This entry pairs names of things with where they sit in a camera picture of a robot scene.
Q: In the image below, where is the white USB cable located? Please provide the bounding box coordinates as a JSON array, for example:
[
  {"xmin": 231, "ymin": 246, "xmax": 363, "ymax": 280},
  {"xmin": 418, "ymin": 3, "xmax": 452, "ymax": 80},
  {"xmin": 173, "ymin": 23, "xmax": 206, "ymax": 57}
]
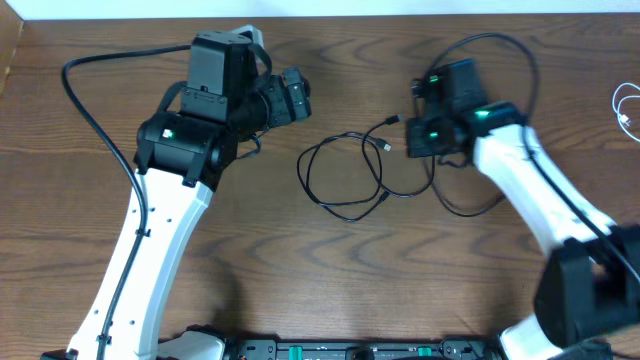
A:
[{"xmin": 611, "ymin": 81, "xmax": 640, "ymax": 144}]

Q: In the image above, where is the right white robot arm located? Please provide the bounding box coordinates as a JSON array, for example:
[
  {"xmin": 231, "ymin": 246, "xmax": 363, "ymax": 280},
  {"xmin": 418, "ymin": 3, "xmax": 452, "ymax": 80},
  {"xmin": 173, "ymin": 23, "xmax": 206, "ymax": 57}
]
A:
[{"xmin": 406, "ymin": 59, "xmax": 639, "ymax": 359}]

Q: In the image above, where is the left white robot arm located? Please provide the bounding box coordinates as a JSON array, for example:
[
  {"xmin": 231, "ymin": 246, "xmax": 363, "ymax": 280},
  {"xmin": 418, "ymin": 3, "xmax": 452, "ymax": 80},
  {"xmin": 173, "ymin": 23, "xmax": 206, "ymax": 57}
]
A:
[{"xmin": 51, "ymin": 25, "xmax": 311, "ymax": 359}]

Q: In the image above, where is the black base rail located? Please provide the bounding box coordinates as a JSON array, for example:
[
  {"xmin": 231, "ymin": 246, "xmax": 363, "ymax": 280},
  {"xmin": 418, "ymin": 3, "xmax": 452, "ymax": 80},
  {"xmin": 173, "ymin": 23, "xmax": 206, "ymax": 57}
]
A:
[{"xmin": 159, "ymin": 324, "xmax": 614, "ymax": 360}]

